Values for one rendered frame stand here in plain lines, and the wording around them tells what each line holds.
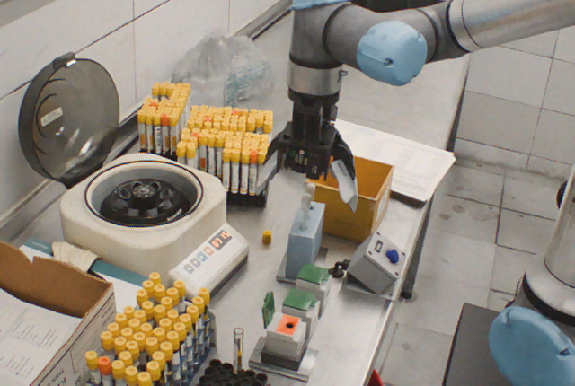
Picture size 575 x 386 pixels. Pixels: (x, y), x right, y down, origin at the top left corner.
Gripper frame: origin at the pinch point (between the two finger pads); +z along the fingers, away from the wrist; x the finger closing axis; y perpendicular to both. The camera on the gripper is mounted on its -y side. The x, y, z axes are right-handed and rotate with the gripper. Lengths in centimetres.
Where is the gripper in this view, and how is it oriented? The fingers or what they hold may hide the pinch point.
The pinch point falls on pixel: (305, 201)
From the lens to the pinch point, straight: 104.6
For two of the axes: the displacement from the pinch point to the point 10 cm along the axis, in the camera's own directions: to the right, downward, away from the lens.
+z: -0.6, 8.5, 5.2
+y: -2.2, 4.9, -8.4
